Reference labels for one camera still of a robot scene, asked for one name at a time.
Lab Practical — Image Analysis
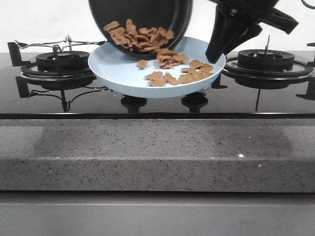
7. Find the black gas burner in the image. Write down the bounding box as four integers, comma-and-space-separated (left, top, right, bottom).
237, 49, 295, 72
35, 51, 90, 71

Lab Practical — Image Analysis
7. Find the right black gas burner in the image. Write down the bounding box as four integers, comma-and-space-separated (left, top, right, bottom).
237, 49, 295, 72

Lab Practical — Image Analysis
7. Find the brown meat pieces pile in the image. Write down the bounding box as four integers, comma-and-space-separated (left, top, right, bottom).
103, 19, 213, 87

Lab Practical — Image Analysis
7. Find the light blue plate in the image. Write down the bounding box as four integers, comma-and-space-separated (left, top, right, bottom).
88, 43, 226, 98

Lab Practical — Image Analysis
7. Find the grey cabinet drawer front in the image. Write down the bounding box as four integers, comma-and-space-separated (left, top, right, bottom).
0, 192, 315, 236

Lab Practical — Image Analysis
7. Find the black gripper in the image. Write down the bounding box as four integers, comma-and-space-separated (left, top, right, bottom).
205, 0, 299, 63

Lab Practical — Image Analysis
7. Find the black pan support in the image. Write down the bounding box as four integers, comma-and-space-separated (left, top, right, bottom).
210, 34, 315, 101
7, 41, 106, 98

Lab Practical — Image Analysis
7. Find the left black pan support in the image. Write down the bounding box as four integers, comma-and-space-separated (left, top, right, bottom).
7, 41, 106, 98

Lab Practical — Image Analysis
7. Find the black frying pan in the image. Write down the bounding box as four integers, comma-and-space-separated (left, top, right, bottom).
89, 0, 193, 60

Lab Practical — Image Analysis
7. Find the wire pan reducer ring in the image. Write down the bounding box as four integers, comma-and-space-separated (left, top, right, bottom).
14, 34, 109, 53

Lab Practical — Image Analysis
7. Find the right silver stove knob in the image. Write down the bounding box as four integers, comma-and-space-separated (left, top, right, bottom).
197, 86, 211, 93

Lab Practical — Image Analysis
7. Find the right black pan support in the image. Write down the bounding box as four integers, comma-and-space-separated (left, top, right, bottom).
210, 34, 315, 101

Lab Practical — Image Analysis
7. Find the left black gas burner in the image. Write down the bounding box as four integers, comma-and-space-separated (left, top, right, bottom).
35, 51, 90, 71

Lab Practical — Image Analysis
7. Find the black glass gas cooktop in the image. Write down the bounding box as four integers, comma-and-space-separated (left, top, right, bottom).
0, 53, 315, 119

